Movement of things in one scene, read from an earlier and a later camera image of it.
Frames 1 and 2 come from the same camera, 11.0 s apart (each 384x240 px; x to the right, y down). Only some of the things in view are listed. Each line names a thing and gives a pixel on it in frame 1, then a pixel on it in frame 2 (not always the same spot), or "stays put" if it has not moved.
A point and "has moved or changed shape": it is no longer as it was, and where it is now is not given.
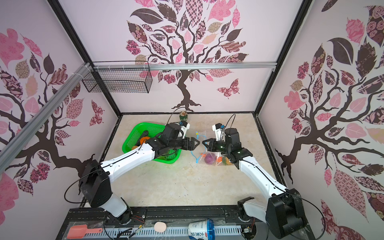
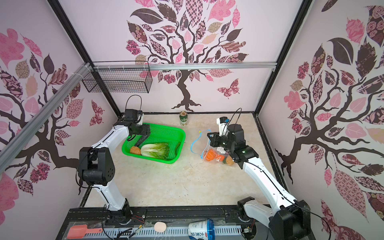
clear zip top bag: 202,155 has moved or changed shape
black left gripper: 193,139 → 145,129
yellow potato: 227,161 stays put
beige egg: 160,226 stays put
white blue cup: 202,230 stays put
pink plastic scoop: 78,232 stays put
